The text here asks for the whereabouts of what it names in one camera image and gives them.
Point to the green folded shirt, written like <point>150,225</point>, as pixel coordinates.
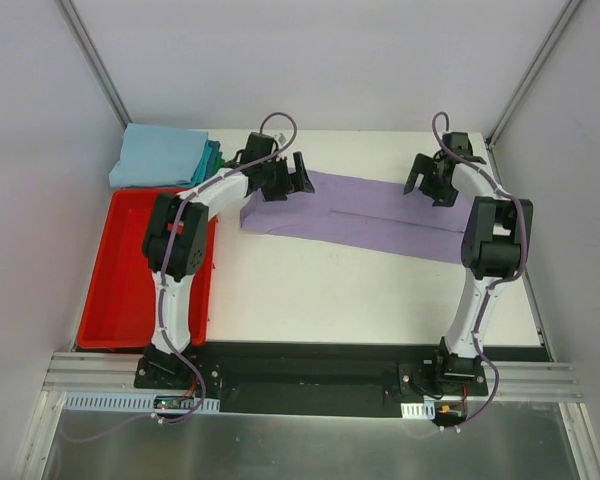
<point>218,163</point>

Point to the right table edge rail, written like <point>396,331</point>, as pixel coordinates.
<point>531,296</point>

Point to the teal folded shirt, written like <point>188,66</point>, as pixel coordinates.
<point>205,163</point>

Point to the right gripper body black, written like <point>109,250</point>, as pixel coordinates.
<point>435,180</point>

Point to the dark blue folded shirt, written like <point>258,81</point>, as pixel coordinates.
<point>218,150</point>

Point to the red plastic bin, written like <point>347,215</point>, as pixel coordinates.
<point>120,305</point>

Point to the aluminium rail front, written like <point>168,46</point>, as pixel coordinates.
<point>114,373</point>

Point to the right white cable duct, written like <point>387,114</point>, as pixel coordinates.
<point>418,411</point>

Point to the left aluminium frame post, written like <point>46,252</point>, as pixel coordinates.
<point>89,50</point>

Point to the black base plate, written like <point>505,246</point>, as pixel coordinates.
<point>349,380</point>

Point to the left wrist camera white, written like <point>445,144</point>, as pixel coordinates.
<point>280,139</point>

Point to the light blue folded shirt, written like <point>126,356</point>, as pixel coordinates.
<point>155,156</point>

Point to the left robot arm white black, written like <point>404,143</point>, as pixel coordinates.
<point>175,245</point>

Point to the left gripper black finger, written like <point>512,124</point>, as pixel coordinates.
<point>300,179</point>
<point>274,197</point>

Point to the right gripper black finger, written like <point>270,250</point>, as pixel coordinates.
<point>446,202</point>
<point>410,183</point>

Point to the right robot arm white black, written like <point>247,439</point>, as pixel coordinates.
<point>494,251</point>

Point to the aluminium frame post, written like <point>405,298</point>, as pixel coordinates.
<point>89,50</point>
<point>556,32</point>

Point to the left white cable duct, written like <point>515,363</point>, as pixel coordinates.
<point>129,403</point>

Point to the purple t shirt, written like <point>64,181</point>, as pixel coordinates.
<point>363,213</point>

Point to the right aluminium frame post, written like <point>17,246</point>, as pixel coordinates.
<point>556,32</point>

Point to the white cable duct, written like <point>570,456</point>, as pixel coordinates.
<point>418,411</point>
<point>129,403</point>

